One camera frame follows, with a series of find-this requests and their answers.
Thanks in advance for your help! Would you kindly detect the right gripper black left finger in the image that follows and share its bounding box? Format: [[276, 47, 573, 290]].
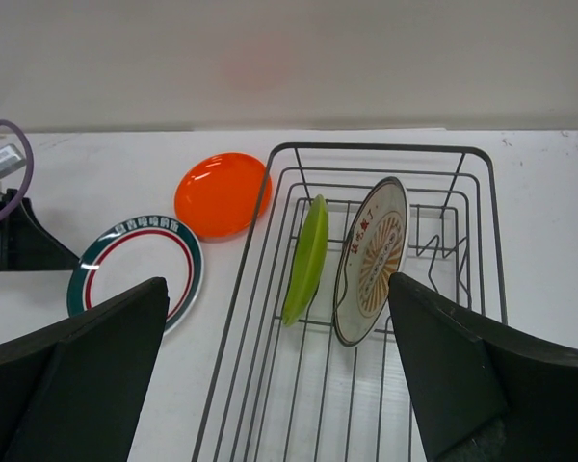
[[0, 277, 169, 461]]

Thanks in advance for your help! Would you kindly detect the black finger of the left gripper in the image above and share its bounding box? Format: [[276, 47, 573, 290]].
[[0, 197, 79, 271]]

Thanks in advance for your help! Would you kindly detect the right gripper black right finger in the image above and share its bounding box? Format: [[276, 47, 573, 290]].
[[388, 272, 578, 461]]

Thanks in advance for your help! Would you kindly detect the white plate green red rim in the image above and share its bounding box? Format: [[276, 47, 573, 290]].
[[66, 215, 204, 333]]

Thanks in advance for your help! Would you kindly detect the orange sunburst pattern plate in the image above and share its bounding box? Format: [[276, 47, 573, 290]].
[[331, 176, 409, 347]]

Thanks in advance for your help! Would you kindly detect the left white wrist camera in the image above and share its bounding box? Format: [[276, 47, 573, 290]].
[[0, 141, 25, 193]]

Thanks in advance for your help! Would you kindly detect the grey wire dish rack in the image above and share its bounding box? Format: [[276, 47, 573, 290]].
[[191, 141, 508, 461]]

